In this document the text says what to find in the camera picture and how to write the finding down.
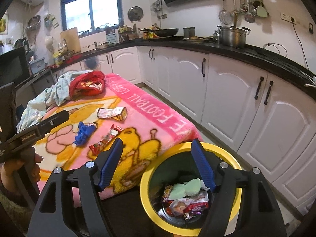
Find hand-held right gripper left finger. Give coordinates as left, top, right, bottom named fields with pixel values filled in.
left=27, top=138, right=123, bottom=237

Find white wall socket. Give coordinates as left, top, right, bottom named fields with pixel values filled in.
left=281, top=12, right=297, bottom=25

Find black frying pan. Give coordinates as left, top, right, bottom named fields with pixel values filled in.
left=140, top=28, right=179, bottom=37

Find black bin yellow rim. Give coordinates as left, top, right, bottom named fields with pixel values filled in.
left=139, top=142, right=244, bottom=230

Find purple snack wrapper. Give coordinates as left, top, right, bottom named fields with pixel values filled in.
left=185, top=209, right=205, bottom=219

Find black microwave oven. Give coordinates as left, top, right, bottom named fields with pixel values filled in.
left=0, top=47, right=31, bottom=86

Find wooden cutting board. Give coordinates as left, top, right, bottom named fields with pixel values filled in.
left=60, top=27, right=81, bottom=53

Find row of spice bottles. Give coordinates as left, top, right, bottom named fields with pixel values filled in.
left=118, top=23, right=161, bottom=41

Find white lower cabinets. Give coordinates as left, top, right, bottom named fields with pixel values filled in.
left=52, top=46, right=316, bottom=215

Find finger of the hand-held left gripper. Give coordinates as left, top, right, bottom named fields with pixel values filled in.
left=6, top=110, right=70, bottom=154

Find metal mesh strainer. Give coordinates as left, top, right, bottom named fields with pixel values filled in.
left=218, top=0, right=232, bottom=25

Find blue plastic box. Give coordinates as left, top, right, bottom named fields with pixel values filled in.
left=30, top=58, right=45, bottom=74

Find blue wrapper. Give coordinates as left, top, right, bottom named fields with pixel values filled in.
left=73, top=122, right=97, bottom=147

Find kitchen window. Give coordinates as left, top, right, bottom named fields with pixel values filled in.
left=60, top=0, right=124, bottom=31

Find white plastic bag orange print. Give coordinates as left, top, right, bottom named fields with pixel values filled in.
left=170, top=191, right=209, bottom=215

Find black kitchen countertop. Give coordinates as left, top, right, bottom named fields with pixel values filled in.
left=32, top=36, right=316, bottom=94

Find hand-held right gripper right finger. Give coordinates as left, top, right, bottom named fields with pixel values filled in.
left=191, top=138, right=288, bottom=237

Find yellow wall picture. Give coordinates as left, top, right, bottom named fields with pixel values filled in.
left=0, top=15, right=9, bottom=34

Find coiled cable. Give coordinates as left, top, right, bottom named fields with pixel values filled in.
left=263, top=43, right=288, bottom=58

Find small metal pot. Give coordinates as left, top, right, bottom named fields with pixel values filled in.
left=183, top=27, right=196, bottom=39

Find hanging metal bowl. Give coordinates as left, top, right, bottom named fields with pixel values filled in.
left=27, top=15, right=41, bottom=31

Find row of hanging utensils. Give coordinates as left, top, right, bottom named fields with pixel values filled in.
left=229, top=0, right=269, bottom=23

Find black power cable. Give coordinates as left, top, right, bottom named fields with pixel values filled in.
left=292, top=21, right=312, bottom=71

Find person's left forearm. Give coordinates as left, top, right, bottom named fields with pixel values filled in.
left=0, top=188, right=32, bottom=210

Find printed pink blanket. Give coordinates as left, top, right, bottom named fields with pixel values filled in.
left=18, top=73, right=201, bottom=208

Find person's left hand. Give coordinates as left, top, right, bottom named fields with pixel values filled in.
left=0, top=153, right=44, bottom=193

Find steel cooking pot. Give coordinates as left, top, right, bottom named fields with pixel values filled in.
left=217, top=25, right=251, bottom=48

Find gold foil snack wrapper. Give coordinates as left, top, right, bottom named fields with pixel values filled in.
left=97, top=107, right=128, bottom=121

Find red cloth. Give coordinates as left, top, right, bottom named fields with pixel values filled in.
left=69, top=71, right=106, bottom=101

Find light blue cloth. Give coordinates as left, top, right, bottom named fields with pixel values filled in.
left=18, top=70, right=94, bottom=131

